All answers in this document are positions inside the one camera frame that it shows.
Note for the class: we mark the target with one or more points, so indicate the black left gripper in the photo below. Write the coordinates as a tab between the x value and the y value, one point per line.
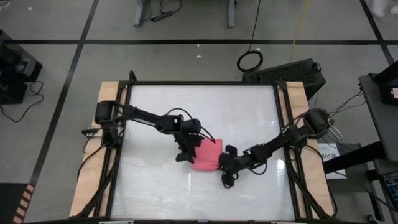
189	143

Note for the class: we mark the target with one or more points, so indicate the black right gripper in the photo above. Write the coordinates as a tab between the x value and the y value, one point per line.
236	161

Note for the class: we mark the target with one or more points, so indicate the pink towel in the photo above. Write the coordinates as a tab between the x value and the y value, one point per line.
206	155

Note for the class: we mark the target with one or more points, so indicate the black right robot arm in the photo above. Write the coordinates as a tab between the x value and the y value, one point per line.
280	141

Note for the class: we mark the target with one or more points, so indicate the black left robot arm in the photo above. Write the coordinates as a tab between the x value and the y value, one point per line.
146	116

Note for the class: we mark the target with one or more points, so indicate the light wooden board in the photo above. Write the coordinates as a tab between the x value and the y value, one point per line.
90	186
311	174

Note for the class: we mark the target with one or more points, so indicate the white paper sheet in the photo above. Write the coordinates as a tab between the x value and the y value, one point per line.
326	151

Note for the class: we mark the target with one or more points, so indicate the black computer tower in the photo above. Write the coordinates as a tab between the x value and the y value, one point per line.
289	74

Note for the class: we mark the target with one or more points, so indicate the black stand leg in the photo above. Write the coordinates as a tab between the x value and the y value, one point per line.
354	157

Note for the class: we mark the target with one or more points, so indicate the black power strip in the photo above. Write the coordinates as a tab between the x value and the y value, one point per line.
161	16

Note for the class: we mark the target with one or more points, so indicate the grey desk leg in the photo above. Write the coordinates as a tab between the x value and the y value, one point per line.
140	15
231	15

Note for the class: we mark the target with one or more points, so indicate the grey side table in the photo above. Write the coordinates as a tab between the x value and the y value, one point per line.
379	115

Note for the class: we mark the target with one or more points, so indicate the black keyboard with blue keys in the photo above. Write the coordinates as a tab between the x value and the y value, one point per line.
393	189

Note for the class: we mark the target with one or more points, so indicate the black mat with orange stripes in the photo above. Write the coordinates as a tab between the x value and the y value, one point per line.
9	202

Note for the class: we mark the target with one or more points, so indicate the black monitor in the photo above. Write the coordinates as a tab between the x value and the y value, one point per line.
388	81

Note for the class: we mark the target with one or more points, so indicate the black equipment case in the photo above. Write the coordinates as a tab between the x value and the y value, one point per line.
15	68

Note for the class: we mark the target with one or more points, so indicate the person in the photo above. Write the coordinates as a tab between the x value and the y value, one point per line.
379	7

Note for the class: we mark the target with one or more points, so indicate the black metal table frame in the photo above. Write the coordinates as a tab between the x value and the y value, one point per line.
202	83

